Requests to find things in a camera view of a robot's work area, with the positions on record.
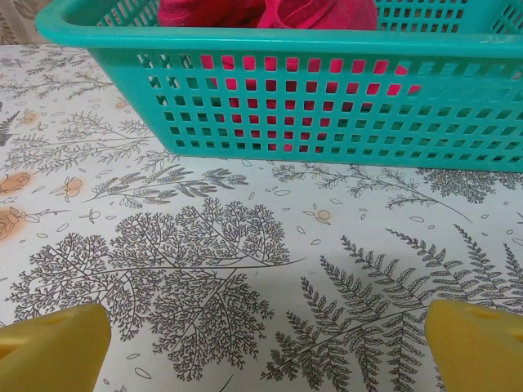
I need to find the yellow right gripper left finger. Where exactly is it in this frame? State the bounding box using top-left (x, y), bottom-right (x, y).
top-left (0, 302), bottom-right (112, 392)

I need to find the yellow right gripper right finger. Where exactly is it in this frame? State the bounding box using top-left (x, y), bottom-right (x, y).
top-left (424, 299), bottom-right (523, 392)

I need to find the red t-shirt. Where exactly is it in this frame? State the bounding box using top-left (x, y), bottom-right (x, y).
top-left (157, 0), bottom-right (422, 154)

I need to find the floral printed tablecloth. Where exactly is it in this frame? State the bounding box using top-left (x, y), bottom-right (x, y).
top-left (0, 42), bottom-right (523, 392)

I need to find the teal plastic basket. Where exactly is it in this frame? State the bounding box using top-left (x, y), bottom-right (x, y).
top-left (34, 0), bottom-right (523, 175)

